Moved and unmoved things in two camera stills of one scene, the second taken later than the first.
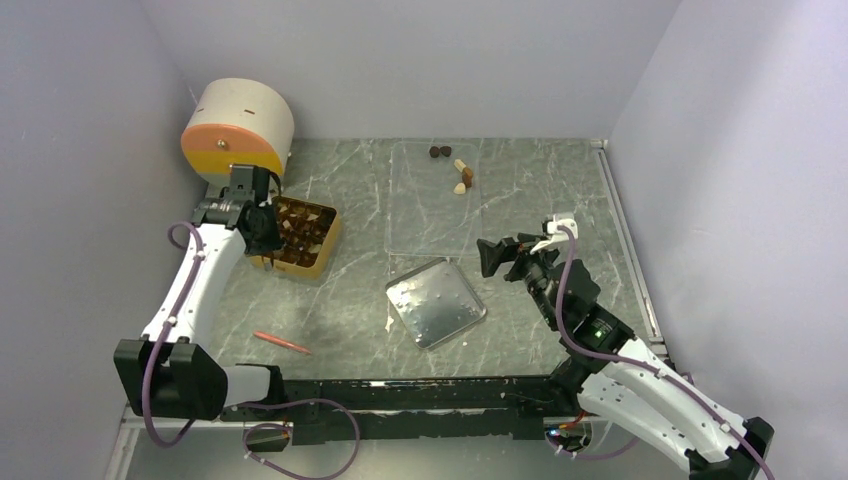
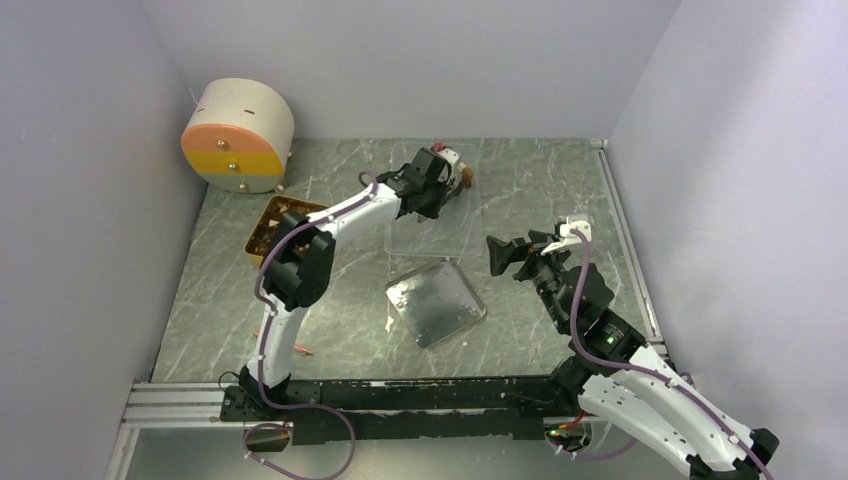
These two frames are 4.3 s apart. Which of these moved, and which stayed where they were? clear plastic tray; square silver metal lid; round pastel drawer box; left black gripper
Moved: left black gripper
Stayed: square silver metal lid; round pastel drawer box; clear plastic tray
